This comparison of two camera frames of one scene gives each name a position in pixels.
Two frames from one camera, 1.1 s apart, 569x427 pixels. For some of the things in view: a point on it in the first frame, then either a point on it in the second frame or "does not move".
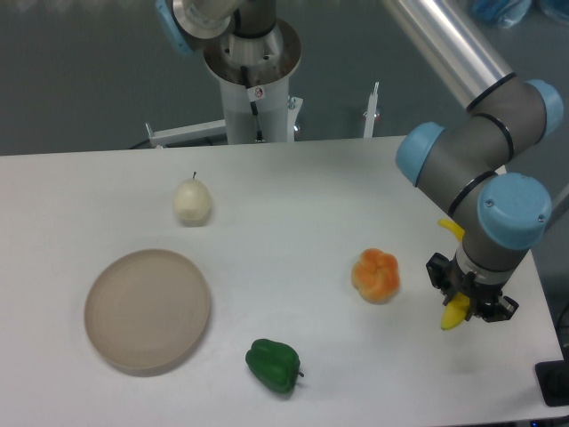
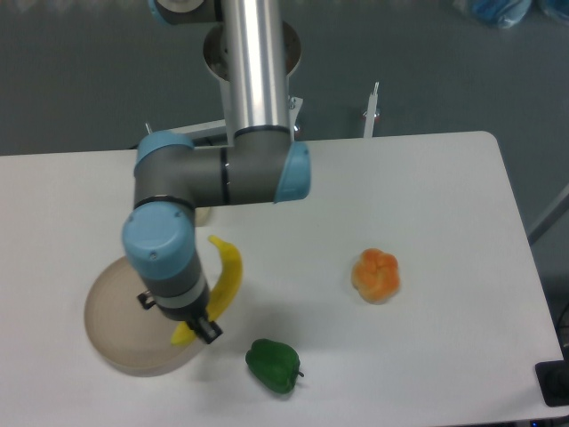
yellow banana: [459, 302] to [221, 297]
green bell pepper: [275, 364] does not move
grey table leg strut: [559, 207] does not move
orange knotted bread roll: [376, 276] does not move
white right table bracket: [371, 113] does not move
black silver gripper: [481, 269] to [183, 307]
